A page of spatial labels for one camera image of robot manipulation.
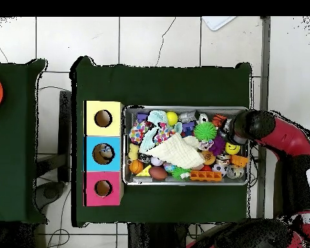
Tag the cream ribbed cloth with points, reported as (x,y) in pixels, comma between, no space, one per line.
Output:
(175,152)

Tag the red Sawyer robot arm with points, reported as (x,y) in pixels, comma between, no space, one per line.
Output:
(286,137)

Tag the shallow clear mesh bin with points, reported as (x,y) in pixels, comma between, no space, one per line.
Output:
(130,180)

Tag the wooden box with three holes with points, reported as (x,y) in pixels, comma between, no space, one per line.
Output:
(113,178)

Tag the mint ribbed cloth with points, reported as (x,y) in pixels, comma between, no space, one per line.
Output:
(156,116)

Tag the plain yellow ball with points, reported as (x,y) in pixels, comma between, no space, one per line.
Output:
(172,118)

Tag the small orange basketball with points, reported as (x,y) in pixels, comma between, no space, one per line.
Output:
(136,167)

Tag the small brown football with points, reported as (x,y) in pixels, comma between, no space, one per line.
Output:
(158,173)

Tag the large green spiky ball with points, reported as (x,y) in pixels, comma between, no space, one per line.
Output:
(205,131)

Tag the purple spiky ball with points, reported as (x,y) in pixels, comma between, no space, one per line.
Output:
(217,146)

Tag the long orange block with holes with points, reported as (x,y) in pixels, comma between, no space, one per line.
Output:
(205,176)

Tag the yellow smiley ball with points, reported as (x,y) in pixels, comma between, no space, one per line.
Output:
(232,149)

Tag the orange plastic toy piece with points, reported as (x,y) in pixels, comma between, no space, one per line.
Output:
(239,160)

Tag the black upright panel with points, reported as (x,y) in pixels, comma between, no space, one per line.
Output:
(65,129)

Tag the white tray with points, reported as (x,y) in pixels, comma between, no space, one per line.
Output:
(217,22)

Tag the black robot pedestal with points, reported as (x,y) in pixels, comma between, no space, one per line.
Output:
(157,237)

